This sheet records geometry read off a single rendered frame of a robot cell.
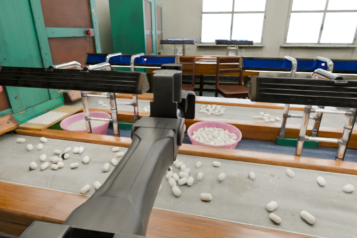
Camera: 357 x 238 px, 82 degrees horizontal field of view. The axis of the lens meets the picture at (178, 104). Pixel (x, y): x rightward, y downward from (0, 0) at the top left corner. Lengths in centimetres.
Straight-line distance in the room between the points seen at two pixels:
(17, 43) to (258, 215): 133
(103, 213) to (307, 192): 74
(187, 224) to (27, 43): 122
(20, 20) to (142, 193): 130
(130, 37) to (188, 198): 310
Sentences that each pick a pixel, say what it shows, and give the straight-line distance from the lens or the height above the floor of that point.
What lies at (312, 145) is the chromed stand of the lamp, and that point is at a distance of 128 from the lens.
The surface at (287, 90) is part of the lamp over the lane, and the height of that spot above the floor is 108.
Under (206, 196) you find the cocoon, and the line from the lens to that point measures 71.
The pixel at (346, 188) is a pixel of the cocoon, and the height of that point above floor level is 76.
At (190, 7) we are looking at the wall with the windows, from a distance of 576.
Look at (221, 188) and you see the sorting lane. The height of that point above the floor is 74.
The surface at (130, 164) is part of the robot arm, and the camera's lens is 24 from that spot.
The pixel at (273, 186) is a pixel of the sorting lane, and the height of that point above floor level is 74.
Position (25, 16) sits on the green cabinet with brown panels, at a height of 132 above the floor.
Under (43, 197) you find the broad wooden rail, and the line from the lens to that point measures 80.
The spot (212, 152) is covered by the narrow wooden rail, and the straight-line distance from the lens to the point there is 90.
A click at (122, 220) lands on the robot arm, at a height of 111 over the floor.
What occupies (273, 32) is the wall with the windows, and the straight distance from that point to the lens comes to 591.
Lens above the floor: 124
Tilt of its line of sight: 19 degrees down
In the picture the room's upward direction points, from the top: straight up
